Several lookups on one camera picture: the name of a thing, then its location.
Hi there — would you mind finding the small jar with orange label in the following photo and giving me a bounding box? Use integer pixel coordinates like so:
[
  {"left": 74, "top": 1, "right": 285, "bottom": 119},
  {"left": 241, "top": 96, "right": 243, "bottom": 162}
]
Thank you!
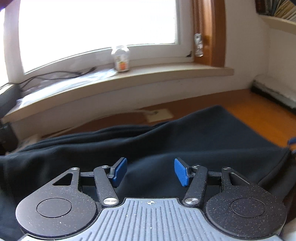
[{"left": 111, "top": 46, "right": 130, "bottom": 72}]

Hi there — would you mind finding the folded white clothes pile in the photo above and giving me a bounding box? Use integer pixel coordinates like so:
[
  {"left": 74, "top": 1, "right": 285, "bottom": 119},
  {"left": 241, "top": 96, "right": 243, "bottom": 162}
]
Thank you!
[{"left": 251, "top": 75, "right": 295, "bottom": 111}]

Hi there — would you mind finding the clear blind cord pull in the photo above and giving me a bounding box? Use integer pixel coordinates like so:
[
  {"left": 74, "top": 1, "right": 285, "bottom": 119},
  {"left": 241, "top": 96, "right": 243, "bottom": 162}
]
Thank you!
[{"left": 194, "top": 33, "right": 204, "bottom": 57}]

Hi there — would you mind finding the black garment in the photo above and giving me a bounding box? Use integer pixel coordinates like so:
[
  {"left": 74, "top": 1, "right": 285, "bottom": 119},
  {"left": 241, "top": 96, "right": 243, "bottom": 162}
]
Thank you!
[{"left": 1, "top": 106, "right": 295, "bottom": 240}]

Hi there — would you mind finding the white floor outlet plate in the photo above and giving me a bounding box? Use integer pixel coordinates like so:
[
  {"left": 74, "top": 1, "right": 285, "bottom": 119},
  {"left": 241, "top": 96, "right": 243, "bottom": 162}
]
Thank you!
[{"left": 145, "top": 108, "right": 174, "bottom": 123}]

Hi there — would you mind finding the black cable on sill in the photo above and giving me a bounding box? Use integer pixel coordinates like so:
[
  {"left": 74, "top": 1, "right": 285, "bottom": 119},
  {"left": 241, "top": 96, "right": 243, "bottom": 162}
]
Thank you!
[{"left": 0, "top": 66, "right": 96, "bottom": 91}]

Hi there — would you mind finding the clear plastic bag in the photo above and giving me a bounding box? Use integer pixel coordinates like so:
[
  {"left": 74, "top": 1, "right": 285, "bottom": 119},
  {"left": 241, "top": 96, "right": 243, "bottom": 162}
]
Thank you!
[{"left": 16, "top": 68, "right": 117, "bottom": 107}]

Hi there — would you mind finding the black box on sill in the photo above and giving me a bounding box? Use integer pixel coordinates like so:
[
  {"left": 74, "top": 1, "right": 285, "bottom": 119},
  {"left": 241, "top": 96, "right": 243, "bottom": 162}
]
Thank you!
[{"left": 0, "top": 84, "right": 22, "bottom": 118}]

